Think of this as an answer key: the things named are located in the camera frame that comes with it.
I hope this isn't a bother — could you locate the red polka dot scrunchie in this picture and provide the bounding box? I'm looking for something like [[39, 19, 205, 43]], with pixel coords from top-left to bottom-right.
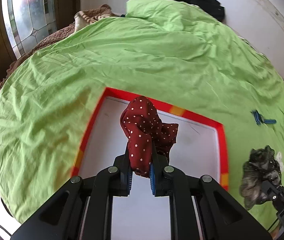
[[120, 96, 178, 178]]

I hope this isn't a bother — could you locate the black sheer scrunchie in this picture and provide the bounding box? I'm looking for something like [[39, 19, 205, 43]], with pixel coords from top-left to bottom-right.
[[239, 145, 281, 210]]

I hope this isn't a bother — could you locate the green bed sheet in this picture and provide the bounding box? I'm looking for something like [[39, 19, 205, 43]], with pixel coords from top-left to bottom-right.
[[0, 0, 284, 223]]

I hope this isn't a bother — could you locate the brown knitted blanket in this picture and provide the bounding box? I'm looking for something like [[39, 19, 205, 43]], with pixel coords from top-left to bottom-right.
[[0, 4, 119, 89]]

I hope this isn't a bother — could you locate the stained glass window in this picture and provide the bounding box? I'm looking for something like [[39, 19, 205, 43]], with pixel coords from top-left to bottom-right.
[[2, 0, 57, 58]]

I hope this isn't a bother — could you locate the blue striped strap watch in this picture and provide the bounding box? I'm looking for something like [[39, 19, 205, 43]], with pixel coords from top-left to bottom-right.
[[251, 110, 277, 125]]

